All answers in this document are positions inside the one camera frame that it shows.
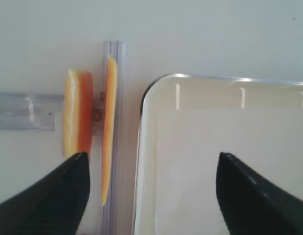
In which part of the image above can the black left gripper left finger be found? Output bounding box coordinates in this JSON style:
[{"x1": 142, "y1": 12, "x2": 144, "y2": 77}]
[{"x1": 0, "y1": 152, "x2": 91, "y2": 235}]

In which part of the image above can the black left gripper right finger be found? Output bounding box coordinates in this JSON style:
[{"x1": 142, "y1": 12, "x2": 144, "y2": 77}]
[{"x1": 216, "y1": 152, "x2": 303, "y2": 235}]

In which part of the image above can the orange cheese slice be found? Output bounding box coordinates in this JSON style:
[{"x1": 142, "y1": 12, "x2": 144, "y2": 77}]
[
  {"x1": 101, "y1": 56, "x2": 117, "y2": 206},
  {"x1": 63, "y1": 70, "x2": 93, "y2": 158}
]

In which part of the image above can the left clear acrylic rack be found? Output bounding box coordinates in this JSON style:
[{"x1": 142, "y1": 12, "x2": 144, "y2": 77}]
[{"x1": 0, "y1": 41, "x2": 125, "y2": 235}]

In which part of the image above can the cream plastic tray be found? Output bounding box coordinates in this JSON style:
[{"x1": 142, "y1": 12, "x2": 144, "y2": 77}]
[{"x1": 132, "y1": 73, "x2": 303, "y2": 235}]

